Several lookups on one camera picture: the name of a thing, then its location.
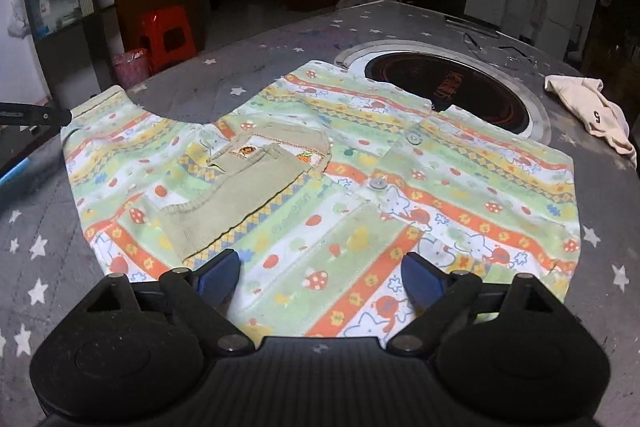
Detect colourful patterned children's shirt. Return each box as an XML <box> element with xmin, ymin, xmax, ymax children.
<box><xmin>60</xmin><ymin>59</ymin><xmax>583</xmax><ymax>340</ymax></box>

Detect pink waste bin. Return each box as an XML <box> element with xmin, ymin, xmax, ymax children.
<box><xmin>111</xmin><ymin>48</ymin><xmax>151</xmax><ymax>90</ymax></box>

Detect round black induction hob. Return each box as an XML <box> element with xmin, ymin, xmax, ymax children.
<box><xmin>335</xmin><ymin>39</ymin><xmax>551</xmax><ymax>142</ymax></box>

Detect eyeglasses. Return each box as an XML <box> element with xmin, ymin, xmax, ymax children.
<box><xmin>461</xmin><ymin>31</ymin><xmax>540</xmax><ymax>68</ymax></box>

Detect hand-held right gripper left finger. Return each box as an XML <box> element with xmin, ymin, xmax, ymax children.
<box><xmin>85</xmin><ymin>248</ymin><xmax>256</xmax><ymax>354</ymax></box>

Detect wooden wall shelf unit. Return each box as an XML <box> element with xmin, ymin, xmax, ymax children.
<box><xmin>582</xmin><ymin>0</ymin><xmax>640</xmax><ymax>75</ymax></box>

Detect white refrigerator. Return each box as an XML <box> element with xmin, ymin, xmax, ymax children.
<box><xmin>530</xmin><ymin>0</ymin><xmax>583</xmax><ymax>48</ymax></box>

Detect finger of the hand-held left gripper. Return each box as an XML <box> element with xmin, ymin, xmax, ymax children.
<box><xmin>0</xmin><ymin>127</ymin><xmax>53</xmax><ymax>185</ymax></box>
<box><xmin>0</xmin><ymin>102</ymin><xmax>73</xmax><ymax>128</ymax></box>

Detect cream sweatshirt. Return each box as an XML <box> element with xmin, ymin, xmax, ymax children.
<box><xmin>544</xmin><ymin>74</ymin><xmax>638</xmax><ymax>168</ymax></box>

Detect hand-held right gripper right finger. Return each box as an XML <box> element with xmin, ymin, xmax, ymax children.
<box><xmin>387</xmin><ymin>251</ymin><xmax>558</xmax><ymax>354</ymax></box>

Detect red plastic stool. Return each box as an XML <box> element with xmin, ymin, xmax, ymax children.
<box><xmin>137</xmin><ymin>5</ymin><xmax>197</xmax><ymax>72</ymax></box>

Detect grey star-print table cover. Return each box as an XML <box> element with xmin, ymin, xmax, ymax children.
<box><xmin>0</xmin><ymin>0</ymin><xmax>640</xmax><ymax>423</ymax></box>

